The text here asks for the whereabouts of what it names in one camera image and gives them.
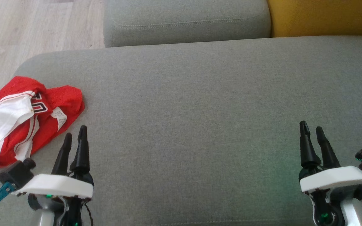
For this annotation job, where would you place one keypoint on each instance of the grey sofa back cushion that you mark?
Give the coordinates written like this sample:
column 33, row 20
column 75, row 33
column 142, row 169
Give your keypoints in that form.
column 184, row 22

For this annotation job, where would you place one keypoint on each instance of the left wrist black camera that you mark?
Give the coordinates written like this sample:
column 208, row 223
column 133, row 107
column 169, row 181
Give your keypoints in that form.
column 16, row 174

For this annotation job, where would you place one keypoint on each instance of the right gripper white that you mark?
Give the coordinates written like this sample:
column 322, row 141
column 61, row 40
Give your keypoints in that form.
column 335, row 179

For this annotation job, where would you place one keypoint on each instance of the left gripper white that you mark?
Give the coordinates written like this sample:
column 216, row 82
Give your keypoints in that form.
column 58, row 186

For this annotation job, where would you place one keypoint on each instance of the red jersey white sleeves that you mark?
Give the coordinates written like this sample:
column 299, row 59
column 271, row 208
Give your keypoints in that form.
column 64, row 100

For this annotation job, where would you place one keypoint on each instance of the yellow cushion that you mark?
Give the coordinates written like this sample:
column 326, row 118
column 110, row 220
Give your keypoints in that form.
column 322, row 17

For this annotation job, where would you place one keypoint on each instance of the grey fabric sofa seat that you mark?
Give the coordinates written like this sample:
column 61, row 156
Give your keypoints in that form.
column 200, row 110

